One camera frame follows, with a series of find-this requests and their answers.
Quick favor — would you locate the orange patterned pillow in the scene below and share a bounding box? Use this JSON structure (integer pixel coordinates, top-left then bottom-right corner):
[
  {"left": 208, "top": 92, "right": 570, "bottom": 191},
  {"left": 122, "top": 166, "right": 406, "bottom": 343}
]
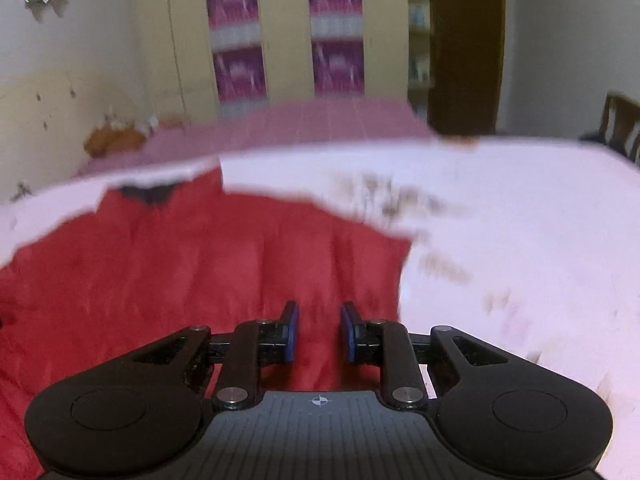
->
[{"left": 84, "top": 115, "right": 153, "bottom": 159}]

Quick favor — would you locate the cream round headboard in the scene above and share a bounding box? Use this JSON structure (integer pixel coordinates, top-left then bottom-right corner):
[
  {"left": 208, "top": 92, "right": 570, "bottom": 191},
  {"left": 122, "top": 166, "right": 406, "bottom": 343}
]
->
[{"left": 1, "top": 67, "right": 152, "bottom": 203}]

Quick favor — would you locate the cream wardrobe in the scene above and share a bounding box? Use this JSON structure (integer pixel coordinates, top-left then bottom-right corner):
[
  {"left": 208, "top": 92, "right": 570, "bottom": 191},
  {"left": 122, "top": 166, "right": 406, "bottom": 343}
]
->
[{"left": 137, "top": 0, "right": 409, "bottom": 124}]

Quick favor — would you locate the corner open shelf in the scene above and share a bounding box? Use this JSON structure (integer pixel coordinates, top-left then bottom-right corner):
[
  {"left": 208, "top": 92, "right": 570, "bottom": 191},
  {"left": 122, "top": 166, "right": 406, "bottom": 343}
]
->
[{"left": 408, "top": 0, "right": 432, "bottom": 122}]

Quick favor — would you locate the lower right purple poster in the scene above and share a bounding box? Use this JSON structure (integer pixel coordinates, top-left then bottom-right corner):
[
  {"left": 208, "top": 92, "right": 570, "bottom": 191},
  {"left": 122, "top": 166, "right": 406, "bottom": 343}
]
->
[{"left": 311, "top": 40, "right": 364, "bottom": 96}]

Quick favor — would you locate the lower left purple poster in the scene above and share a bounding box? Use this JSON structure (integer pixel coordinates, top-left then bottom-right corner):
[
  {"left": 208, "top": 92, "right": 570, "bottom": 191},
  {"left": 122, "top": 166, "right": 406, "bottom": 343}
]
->
[{"left": 213, "top": 46, "right": 267, "bottom": 102}]

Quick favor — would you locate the pink floral bed sheet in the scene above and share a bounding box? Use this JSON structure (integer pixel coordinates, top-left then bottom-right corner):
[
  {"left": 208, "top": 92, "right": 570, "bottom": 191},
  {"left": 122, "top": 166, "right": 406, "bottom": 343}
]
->
[{"left": 1, "top": 139, "right": 639, "bottom": 479}]

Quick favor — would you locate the pink checkered mattress cover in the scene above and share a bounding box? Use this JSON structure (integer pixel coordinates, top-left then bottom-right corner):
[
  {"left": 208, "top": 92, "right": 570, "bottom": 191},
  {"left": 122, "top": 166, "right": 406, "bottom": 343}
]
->
[{"left": 77, "top": 98, "right": 436, "bottom": 177}]

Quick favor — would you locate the wooden chair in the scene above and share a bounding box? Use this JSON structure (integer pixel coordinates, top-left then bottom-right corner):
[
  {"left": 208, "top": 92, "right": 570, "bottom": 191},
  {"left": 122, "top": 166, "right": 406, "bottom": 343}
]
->
[{"left": 579, "top": 91, "right": 640, "bottom": 166}]

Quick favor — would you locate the red puffer jacket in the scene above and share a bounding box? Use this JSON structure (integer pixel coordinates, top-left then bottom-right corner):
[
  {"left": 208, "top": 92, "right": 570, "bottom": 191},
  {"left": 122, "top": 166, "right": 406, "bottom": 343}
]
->
[{"left": 1, "top": 170, "right": 411, "bottom": 479}]

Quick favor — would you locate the brown wooden door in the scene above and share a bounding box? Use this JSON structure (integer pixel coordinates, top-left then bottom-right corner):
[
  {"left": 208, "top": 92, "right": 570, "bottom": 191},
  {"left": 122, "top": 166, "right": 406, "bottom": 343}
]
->
[{"left": 427, "top": 0, "right": 506, "bottom": 136}]

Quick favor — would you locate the upper left purple poster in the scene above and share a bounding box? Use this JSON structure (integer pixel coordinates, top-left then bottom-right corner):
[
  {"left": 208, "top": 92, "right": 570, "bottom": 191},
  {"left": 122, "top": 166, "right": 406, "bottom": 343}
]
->
[{"left": 206, "top": 0, "right": 259, "bottom": 29}]

